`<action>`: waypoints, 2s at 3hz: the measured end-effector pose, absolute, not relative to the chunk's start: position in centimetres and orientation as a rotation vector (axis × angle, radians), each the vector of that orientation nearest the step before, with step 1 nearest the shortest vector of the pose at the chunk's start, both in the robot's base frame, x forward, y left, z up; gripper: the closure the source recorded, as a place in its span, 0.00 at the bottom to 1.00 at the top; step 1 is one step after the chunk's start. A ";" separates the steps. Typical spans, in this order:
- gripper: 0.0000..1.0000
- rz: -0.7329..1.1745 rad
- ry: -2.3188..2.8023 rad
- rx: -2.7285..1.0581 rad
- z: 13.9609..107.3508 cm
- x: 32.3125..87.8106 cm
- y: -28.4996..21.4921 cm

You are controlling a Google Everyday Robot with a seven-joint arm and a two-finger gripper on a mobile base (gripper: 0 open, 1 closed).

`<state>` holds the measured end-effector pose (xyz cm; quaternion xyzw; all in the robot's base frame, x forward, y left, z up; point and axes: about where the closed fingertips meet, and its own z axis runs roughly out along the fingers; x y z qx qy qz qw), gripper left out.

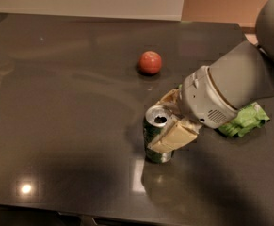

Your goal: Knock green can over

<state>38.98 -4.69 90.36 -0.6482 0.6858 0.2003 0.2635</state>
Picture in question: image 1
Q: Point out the green soda can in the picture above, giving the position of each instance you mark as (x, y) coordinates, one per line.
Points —
(155, 119)

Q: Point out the red apple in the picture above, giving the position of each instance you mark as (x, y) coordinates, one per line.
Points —
(150, 63)

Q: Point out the green chip bag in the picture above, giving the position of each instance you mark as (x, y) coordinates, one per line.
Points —
(248, 118)

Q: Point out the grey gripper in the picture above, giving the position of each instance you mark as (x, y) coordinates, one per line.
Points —
(203, 97)

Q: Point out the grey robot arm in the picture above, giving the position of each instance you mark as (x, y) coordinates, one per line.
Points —
(246, 73)

